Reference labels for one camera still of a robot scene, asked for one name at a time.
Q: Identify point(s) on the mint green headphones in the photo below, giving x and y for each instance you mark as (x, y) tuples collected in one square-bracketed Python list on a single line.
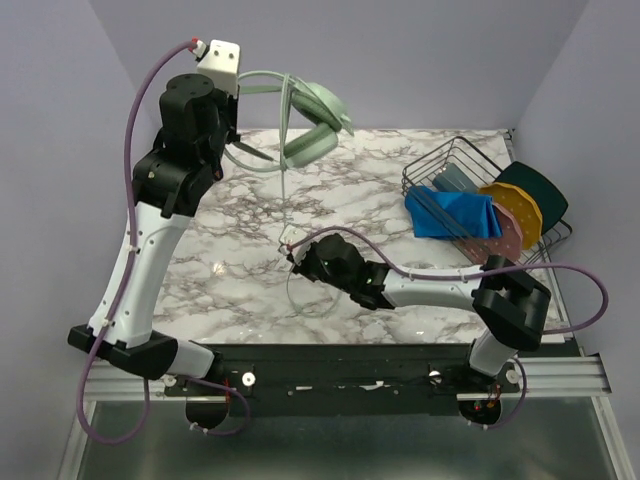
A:
[(327, 114)]

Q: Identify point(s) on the pink dotted plate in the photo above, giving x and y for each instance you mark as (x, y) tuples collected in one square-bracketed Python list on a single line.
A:
[(508, 244)]

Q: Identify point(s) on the grey blue container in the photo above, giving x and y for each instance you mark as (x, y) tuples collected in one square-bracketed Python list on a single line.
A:
[(450, 178)]

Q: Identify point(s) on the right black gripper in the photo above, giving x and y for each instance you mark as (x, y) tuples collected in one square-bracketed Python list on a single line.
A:
[(302, 262)]

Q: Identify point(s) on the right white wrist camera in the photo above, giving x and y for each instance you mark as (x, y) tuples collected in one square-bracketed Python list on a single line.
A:
[(292, 243)]

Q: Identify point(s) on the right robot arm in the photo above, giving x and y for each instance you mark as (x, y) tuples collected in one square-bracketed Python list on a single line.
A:
[(512, 304)]

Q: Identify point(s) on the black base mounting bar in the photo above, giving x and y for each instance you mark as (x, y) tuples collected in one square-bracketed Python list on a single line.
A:
[(366, 379)]

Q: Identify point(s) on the dark green plate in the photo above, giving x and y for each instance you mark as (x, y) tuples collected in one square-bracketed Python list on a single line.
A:
[(549, 199)]

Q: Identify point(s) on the blue cloth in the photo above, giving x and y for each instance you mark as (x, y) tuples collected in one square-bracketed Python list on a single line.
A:
[(451, 215)]

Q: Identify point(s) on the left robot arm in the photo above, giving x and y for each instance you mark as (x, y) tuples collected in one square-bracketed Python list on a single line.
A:
[(167, 184)]

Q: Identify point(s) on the black wire dish rack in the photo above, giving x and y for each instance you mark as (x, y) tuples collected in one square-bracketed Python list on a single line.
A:
[(482, 170)]

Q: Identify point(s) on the yellow dotted plate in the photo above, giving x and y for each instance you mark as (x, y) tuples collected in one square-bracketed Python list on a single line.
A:
[(522, 206)]

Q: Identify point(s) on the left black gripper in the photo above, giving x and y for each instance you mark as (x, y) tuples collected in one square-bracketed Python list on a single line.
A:
[(230, 104)]

